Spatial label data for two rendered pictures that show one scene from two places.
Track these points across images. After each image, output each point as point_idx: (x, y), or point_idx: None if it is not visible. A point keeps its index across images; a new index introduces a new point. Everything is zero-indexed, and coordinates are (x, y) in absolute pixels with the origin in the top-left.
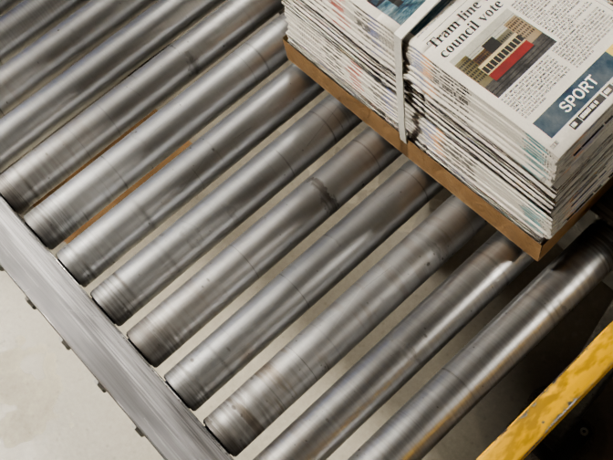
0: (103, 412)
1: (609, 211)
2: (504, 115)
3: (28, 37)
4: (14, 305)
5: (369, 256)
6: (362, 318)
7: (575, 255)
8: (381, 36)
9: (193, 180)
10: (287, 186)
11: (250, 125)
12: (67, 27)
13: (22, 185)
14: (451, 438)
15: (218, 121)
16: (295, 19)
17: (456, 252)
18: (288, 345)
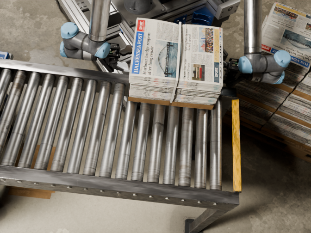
0: (92, 231)
1: None
2: (208, 83)
3: (54, 136)
4: (40, 226)
5: None
6: (190, 143)
7: (215, 104)
8: (171, 82)
9: (130, 140)
10: None
11: (132, 120)
12: (66, 126)
13: (92, 169)
14: (178, 170)
15: (57, 136)
16: (133, 90)
17: None
18: (182, 158)
